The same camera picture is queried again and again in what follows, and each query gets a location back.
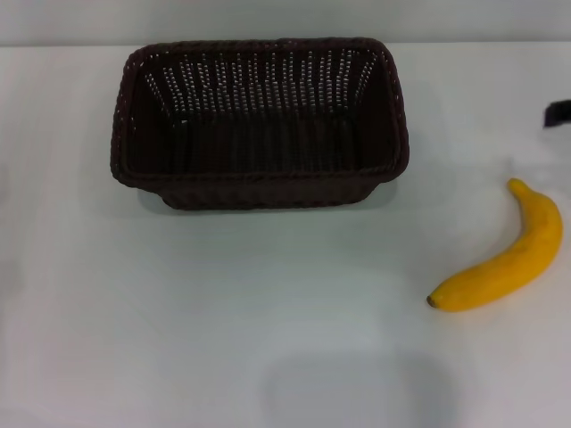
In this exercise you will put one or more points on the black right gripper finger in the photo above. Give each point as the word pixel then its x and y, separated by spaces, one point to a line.
pixel 558 113

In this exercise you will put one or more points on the yellow banana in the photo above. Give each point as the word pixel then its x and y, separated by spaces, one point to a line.
pixel 513 267

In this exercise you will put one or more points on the dark brown woven basket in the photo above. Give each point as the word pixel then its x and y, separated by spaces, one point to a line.
pixel 267 147

